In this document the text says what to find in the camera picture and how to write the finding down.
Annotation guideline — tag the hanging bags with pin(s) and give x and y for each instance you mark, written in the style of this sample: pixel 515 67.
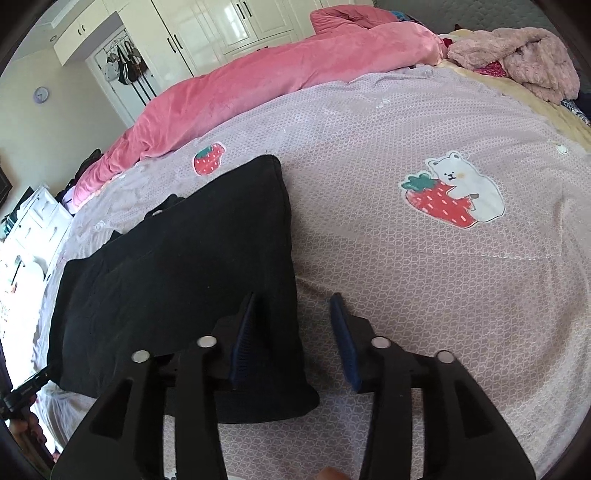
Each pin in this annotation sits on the hanging bags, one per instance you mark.
pixel 124 64

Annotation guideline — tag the dark blue patterned cloth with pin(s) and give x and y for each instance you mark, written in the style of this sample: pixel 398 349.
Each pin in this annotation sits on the dark blue patterned cloth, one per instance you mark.
pixel 577 108

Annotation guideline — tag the white dresser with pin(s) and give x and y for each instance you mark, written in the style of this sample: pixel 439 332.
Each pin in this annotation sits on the white dresser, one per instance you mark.
pixel 27 230

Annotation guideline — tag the red patterned cloth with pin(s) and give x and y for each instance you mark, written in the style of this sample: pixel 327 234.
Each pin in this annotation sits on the red patterned cloth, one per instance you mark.
pixel 491 70

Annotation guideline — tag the white door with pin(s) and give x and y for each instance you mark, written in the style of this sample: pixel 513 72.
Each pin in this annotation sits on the white door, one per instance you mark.
pixel 120 99

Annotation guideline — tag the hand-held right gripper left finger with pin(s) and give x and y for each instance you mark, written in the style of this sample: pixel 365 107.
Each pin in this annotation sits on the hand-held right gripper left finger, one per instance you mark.
pixel 242 344

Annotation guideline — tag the white wardrobe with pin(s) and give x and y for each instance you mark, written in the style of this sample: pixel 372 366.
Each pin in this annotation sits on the white wardrobe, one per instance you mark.
pixel 207 27

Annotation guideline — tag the dark clothes pile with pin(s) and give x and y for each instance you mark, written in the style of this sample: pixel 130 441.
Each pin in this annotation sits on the dark clothes pile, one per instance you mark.
pixel 83 170

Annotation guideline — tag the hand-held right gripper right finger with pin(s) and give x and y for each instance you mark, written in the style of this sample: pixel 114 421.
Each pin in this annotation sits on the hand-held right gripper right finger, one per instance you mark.
pixel 344 344

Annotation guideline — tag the person's right hand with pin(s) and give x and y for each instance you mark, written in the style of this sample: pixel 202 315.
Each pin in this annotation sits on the person's right hand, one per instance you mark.
pixel 332 474

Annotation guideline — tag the colourful patterned cloth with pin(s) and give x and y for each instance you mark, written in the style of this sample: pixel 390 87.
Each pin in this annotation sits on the colourful patterned cloth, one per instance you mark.
pixel 405 15

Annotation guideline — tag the person's left hand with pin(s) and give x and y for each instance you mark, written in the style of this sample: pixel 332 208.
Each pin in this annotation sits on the person's left hand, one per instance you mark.
pixel 25 427

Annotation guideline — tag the round wall clock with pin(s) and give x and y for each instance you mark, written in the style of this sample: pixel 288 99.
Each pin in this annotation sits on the round wall clock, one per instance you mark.
pixel 41 94

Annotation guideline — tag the pink plush quilt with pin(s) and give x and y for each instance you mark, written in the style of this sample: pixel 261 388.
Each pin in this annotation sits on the pink plush quilt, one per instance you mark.
pixel 258 83

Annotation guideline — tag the pink fluffy blanket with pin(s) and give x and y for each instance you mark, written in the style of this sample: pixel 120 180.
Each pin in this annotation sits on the pink fluffy blanket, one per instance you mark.
pixel 526 57

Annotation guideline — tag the black garment with orange print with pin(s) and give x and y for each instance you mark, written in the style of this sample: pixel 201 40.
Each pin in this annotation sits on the black garment with orange print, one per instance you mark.
pixel 184 258

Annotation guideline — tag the black television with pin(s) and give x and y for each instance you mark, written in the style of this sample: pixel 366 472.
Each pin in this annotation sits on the black television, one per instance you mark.
pixel 3 182

